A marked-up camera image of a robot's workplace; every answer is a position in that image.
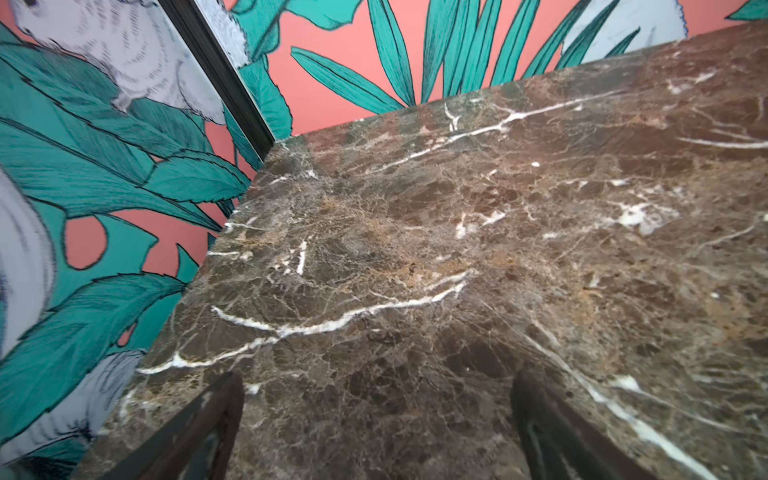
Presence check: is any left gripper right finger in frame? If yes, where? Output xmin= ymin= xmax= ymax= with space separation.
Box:
xmin=510 ymin=370 xmax=655 ymax=479

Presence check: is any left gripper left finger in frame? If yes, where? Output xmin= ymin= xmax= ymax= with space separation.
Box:
xmin=102 ymin=372 xmax=245 ymax=479

